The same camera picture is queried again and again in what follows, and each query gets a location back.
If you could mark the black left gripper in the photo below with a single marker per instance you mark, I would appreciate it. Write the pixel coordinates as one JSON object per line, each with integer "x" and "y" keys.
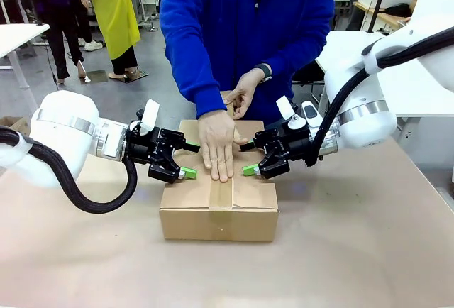
{"x": 142, "y": 144}

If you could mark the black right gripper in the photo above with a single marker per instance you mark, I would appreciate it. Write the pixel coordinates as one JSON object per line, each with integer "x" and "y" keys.
{"x": 296, "y": 144}

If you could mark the brown cardboard shipping box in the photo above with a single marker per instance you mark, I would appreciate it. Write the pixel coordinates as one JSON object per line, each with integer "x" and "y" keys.
{"x": 248, "y": 215}

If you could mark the brown packing tape roll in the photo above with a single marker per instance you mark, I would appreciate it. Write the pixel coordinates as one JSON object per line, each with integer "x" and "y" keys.
{"x": 225, "y": 94}

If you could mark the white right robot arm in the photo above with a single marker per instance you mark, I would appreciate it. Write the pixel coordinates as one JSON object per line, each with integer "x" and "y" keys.
{"x": 365, "y": 120}

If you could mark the blue-sleeved left forearm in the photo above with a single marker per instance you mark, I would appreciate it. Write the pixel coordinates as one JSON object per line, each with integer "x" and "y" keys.
{"x": 301, "y": 56}

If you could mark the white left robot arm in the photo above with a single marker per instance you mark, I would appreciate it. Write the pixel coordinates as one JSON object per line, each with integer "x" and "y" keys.
{"x": 64, "y": 120}

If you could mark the blue-sleeved right forearm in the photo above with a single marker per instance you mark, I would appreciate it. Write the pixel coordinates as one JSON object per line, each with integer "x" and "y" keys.
{"x": 198, "y": 88}

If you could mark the small open cardboard box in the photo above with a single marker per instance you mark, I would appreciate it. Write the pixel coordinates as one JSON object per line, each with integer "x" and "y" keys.
{"x": 14, "y": 123}

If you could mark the person's right hand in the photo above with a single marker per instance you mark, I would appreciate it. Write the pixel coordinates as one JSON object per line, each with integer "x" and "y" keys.
{"x": 216, "y": 144}

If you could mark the person's left hand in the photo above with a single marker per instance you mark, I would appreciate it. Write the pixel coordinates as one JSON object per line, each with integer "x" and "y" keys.
{"x": 248, "y": 88}

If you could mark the brown tape strip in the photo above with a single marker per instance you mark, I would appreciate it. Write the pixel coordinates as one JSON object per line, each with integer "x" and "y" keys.
{"x": 220, "y": 198}

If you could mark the black wristwatch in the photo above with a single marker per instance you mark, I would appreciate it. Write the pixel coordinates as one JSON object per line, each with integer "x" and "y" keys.
{"x": 265, "y": 72}

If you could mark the person in blue sweater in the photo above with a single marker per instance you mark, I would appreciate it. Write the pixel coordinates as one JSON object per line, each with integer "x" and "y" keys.
{"x": 248, "y": 20}

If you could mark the person in yellow apron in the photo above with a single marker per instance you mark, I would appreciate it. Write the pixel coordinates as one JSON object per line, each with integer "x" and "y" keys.
{"x": 113, "y": 10}

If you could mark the wooden desk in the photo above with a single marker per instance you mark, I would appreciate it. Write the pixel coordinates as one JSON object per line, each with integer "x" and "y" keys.
{"x": 365, "y": 7}

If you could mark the person in dark clothes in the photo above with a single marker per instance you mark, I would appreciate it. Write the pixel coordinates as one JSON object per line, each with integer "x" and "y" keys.
{"x": 60, "y": 3}

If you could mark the white table with grey legs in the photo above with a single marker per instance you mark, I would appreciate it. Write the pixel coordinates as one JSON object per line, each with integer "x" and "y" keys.
{"x": 17, "y": 36}

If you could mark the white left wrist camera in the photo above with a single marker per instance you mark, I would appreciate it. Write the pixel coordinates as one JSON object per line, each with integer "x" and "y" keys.
{"x": 150, "y": 113}

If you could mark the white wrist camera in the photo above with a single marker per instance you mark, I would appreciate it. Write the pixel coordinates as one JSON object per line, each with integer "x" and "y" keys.
{"x": 284, "y": 106}
{"x": 150, "y": 113}

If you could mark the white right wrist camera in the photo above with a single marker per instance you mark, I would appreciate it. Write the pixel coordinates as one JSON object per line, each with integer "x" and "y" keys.
{"x": 284, "y": 106}

